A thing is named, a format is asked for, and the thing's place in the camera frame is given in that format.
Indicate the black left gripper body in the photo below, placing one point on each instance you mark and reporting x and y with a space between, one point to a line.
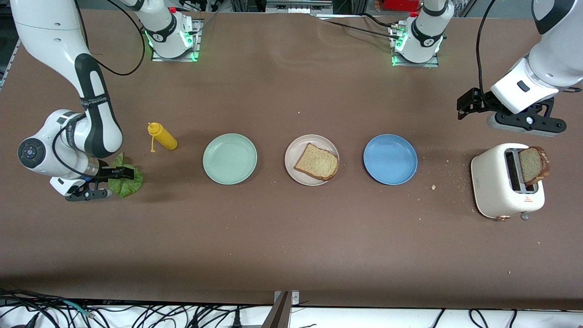
483 102

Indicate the green lettuce leaf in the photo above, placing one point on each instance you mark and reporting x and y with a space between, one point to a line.
130 187

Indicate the yellow mustard squeeze bottle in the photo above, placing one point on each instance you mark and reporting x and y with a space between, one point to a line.
166 140

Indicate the brown bread slice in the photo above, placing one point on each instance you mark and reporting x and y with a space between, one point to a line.
316 161
533 165

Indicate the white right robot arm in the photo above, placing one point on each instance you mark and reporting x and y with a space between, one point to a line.
50 36

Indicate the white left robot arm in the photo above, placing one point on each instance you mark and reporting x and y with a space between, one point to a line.
555 64

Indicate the blue plate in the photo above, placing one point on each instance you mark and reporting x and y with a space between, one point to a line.
390 159

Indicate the mint green plate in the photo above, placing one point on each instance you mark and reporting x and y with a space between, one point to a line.
230 159

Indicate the beige plate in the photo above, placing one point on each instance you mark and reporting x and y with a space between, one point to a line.
300 148

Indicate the white toaster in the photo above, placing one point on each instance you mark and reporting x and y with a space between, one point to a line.
489 182

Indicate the red background object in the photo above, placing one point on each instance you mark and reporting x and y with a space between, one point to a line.
401 4

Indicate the black power plug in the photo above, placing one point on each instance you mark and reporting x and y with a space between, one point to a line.
237 321

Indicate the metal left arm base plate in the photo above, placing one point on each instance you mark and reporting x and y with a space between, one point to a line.
414 65

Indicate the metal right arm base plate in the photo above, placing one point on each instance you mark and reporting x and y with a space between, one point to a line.
173 59

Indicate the aluminium frame profile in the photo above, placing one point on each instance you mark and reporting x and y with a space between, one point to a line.
296 8

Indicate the grey metal post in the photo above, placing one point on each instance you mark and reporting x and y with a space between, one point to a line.
278 316

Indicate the small metal edge bracket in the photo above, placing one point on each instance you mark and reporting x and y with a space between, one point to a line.
295 298

